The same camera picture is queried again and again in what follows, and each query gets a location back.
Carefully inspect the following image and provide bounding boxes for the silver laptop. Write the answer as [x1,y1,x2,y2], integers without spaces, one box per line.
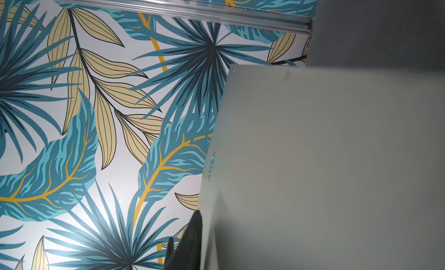
[199,65,445,270]

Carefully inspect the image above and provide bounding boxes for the left aluminium frame post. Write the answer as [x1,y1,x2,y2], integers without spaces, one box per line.
[52,0,312,35]

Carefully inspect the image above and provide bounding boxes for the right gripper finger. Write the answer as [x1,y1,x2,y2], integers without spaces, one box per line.
[162,210,203,270]

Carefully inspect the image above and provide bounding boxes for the grey laptop bag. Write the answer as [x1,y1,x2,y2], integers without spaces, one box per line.
[307,0,445,71]

